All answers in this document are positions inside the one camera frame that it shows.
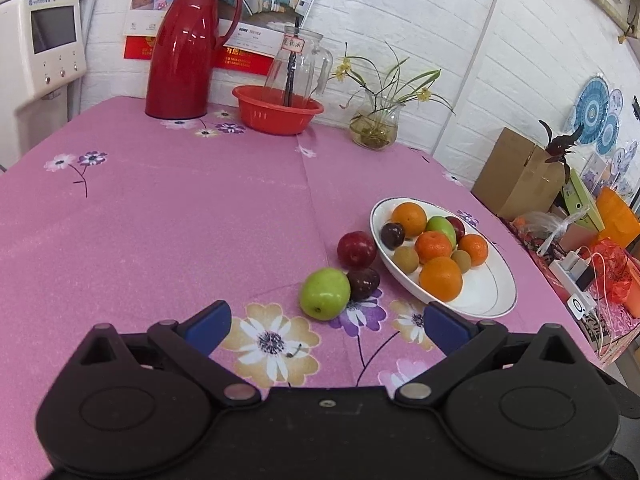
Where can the yellow flowering plant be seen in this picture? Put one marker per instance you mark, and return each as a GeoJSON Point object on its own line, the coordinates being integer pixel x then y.
{"type": "Point", "coordinates": [343, 69]}

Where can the red plastic basin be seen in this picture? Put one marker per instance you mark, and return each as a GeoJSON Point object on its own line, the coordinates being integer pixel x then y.
{"type": "Point", "coordinates": [270, 117]}

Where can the red plastic bag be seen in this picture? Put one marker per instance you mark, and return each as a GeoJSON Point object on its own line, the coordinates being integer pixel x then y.
{"type": "Point", "coordinates": [615, 270]}

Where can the large green apple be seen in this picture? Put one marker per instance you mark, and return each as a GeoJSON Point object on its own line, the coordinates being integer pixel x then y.
{"type": "Point", "coordinates": [325, 293]}

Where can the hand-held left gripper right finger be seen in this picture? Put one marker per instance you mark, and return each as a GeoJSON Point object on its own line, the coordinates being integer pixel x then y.
{"type": "Point", "coordinates": [445, 327]}

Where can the white power strip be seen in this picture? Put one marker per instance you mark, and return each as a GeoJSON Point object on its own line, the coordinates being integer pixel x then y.
{"type": "Point", "coordinates": [570, 270]}

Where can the cardboard box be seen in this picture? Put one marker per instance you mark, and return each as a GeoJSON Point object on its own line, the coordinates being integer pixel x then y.
{"type": "Point", "coordinates": [515, 175]}

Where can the clear plastic bag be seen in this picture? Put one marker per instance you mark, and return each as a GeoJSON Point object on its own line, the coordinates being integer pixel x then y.
{"type": "Point", "coordinates": [542, 227]}

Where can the orange plastic basket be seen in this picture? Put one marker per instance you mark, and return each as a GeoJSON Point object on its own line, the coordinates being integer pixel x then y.
{"type": "Point", "coordinates": [634, 290]}

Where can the pink floral tablecloth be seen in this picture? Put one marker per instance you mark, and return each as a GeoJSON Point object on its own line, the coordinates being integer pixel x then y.
{"type": "Point", "coordinates": [150, 235]}

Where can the black stirring stick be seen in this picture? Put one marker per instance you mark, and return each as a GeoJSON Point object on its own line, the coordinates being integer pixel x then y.
{"type": "Point", "coordinates": [291, 75]}

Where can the dark purple plum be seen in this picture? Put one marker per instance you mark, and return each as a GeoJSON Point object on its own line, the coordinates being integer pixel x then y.
{"type": "Point", "coordinates": [392, 235]}
{"type": "Point", "coordinates": [364, 284]}

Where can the green box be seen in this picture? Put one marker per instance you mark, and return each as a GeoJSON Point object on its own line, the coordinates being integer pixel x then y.
{"type": "Point", "coordinates": [582, 202]}

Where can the black wall switch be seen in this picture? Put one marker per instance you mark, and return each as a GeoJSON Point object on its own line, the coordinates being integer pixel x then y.
{"type": "Point", "coordinates": [636, 110]}

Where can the brown kiwi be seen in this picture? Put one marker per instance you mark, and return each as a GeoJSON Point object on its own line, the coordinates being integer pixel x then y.
{"type": "Point", "coordinates": [461, 261]}
{"type": "Point", "coordinates": [406, 259]}

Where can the pink box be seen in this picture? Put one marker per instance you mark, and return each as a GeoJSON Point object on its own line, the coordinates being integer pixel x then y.
{"type": "Point", "coordinates": [575, 237]}

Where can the white oval plate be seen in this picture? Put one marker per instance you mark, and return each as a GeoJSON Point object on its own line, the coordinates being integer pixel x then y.
{"type": "Point", "coordinates": [485, 290]}

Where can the medium blue patterned plate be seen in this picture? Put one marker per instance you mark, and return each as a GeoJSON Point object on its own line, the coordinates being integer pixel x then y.
{"type": "Point", "coordinates": [608, 133]}

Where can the orange bag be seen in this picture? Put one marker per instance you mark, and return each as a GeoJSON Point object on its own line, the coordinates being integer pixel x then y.
{"type": "Point", "coordinates": [617, 217]}

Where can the glass vase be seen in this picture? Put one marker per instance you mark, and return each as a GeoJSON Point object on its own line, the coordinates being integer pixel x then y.
{"type": "Point", "coordinates": [375, 130]}

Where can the red thermos jug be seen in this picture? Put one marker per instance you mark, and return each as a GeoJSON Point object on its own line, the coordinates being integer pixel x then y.
{"type": "Point", "coordinates": [180, 60]}

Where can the purple leaf plant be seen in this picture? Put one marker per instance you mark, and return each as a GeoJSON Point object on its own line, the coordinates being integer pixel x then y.
{"type": "Point", "coordinates": [557, 150]}

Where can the orange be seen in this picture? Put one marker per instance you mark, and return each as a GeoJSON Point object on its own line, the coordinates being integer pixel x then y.
{"type": "Point", "coordinates": [440, 279]}
{"type": "Point", "coordinates": [409, 219]}

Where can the small green apple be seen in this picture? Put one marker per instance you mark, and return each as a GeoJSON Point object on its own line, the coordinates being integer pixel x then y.
{"type": "Point", "coordinates": [442, 226]}

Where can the large blue patterned plate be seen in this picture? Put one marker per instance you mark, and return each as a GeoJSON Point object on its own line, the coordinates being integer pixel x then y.
{"type": "Point", "coordinates": [592, 110]}

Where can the tangerine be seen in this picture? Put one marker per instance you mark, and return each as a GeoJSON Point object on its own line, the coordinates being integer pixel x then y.
{"type": "Point", "coordinates": [433, 247]}
{"type": "Point", "coordinates": [473, 250]}

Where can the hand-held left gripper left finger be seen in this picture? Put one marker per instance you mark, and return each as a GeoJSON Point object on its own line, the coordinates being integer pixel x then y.
{"type": "Point", "coordinates": [210, 322]}

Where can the glass pitcher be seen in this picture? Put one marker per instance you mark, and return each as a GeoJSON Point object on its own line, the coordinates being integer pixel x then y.
{"type": "Point", "coordinates": [310, 70]}

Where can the red plum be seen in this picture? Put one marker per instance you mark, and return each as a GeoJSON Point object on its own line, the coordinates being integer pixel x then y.
{"type": "Point", "coordinates": [356, 250]}
{"type": "Point", "coordinates": [458, 225]}

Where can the white screen device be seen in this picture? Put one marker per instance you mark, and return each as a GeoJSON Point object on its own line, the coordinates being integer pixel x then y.
{"type": "Point", "coordinates": [55, 67]}

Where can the small blue patterned plate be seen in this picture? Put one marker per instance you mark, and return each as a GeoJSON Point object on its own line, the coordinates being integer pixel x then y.
{"type": "Point", "coordinates": [616, 102]}

